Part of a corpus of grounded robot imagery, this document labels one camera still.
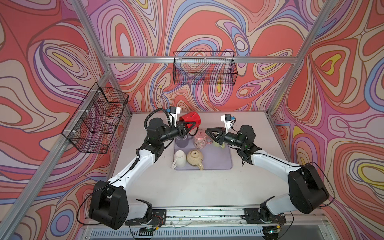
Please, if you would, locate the lavender plastic tray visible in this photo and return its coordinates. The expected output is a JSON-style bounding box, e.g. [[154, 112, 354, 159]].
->
[[174, 139, 233, 170]]

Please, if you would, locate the black wire basket back wall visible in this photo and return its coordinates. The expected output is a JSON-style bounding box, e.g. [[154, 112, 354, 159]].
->
[[173, 50, 238, 86]]

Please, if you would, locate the black wire basket left wall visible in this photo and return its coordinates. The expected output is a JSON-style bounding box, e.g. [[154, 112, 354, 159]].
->
[[62, 83, 129, 154]]

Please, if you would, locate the pink patterned mug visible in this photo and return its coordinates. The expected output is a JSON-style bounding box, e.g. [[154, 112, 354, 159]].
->
[[194, 129, 213, 149]]

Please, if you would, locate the red mug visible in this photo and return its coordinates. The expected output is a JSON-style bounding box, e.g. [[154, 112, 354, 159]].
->
[[179, 112, 201, 137]]

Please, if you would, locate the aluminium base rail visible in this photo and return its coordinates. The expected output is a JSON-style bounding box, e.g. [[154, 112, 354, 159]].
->
[[125, 205, 319, 232]]

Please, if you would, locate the aluminium corner frame post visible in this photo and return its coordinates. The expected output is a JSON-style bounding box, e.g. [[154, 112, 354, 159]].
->
[[266, 0, 338, 118]]

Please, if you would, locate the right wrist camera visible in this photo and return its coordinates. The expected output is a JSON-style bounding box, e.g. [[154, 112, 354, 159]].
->
[[221, 114, 236, 133]]

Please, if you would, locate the purple mug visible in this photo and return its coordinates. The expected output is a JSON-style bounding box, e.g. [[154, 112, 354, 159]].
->
[[176, 135, 193, 148]]

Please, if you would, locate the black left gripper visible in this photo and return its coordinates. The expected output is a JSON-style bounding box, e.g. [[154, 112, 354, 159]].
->
[[157, 122, 195, 146]]

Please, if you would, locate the black wire basket wall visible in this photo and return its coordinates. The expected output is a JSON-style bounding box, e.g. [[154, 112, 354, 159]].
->
[[62, 83, 129, 154], [173, 50, 238, 86]]

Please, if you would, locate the beige speckled mug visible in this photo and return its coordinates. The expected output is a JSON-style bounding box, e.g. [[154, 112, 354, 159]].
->
[[187, 150, 204, 171]]

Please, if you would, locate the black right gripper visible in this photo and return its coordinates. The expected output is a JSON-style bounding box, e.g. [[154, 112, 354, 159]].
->
[[205, 126, 245, 149]]

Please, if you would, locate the light green mug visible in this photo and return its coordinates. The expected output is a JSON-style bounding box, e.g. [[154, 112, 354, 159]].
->
[[213, 141, 225, 149]]

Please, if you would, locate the white mug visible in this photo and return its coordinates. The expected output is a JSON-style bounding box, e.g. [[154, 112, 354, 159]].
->
[[172, 150, 187, 169]]

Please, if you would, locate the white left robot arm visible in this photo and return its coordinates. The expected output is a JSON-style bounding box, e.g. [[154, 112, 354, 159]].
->
[[89, 107, 196, 230]]

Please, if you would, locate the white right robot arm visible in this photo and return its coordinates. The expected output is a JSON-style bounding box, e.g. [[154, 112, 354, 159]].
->
[[205, 125, 330, 223]]

